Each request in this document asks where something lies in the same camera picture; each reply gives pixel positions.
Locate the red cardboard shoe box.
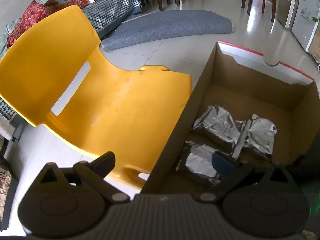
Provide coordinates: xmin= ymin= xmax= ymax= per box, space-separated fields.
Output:
xmin=142 ymin=42 xmax=319 ymax=194

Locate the houndstooth sofa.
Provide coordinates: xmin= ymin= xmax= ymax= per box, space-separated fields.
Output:
xmin=82 ymin=0 xmax=140 ymax=38

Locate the red patterned blanket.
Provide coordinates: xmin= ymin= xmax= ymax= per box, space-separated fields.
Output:
xmin=6 ymin=0 xmax=89 ymax=49

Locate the yellow plastic chair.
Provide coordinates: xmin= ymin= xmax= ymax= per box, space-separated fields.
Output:
xmin=1 ymin=5 xmax=192 ymax=189

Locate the white chest freezer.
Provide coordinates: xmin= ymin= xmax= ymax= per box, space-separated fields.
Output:
xmin=291 ymin=0 xmax=319 ymax=52

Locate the brown cardboard carton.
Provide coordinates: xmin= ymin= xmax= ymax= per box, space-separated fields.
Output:
xmin=309 ymin=24 xmax=320 ymax=63

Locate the grey rolled floor mat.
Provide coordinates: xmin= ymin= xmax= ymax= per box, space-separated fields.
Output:
xmin=101 ymin=10 xmax=233 ymax=51

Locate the silver foil pouch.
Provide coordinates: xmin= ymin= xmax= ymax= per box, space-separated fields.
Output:
xmin=232 ymin=114 xmax=278 ymax=159
xmin=192 ymin=105 xmax=245 ymax=152
xmin=175 ymin=141 xmax=221 ymax=187

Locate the silver refrigerator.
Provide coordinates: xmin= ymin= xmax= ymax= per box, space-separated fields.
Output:
xmin=276 ymin=0 xmax=296 ymax=29

